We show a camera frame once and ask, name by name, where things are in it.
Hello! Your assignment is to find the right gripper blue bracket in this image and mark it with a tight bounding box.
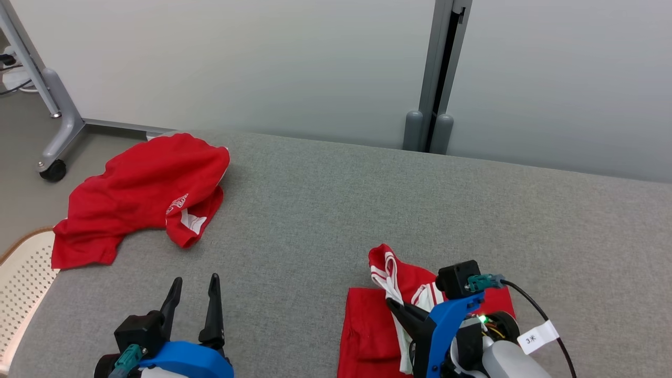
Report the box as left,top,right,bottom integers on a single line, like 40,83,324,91
386,291,486,378

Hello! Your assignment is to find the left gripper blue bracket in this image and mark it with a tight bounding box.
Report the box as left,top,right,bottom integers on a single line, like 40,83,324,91
138,273,235,378

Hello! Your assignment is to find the red basketball jersey white trim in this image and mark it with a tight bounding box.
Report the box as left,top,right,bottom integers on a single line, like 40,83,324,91
337,244,516,378

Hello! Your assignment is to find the red basketball shorts white trim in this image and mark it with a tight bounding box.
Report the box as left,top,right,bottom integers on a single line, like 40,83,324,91
51,132,230,270

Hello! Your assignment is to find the grey rounded partition foot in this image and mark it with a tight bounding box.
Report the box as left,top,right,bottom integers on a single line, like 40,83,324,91
403,110,424,152
433,113,454,155

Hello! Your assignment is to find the black caster wheel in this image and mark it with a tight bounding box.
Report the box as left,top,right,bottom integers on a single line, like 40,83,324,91
39,159,68,183

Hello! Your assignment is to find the white paper cable label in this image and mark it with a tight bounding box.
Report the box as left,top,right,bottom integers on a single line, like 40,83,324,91
517,320,560,355

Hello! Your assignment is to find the grey partition base rail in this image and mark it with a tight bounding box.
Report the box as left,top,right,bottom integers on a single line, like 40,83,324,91
84,118,175,140

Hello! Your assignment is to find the grey metal table leg frame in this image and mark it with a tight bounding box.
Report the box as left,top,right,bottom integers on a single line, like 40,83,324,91
0,0,86,174

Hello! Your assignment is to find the grey partition post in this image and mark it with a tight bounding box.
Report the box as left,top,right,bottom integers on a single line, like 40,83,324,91
417,0,473,153

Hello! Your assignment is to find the black and white cable bundle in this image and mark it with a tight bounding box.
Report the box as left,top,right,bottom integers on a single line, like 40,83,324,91
0,46,38,97

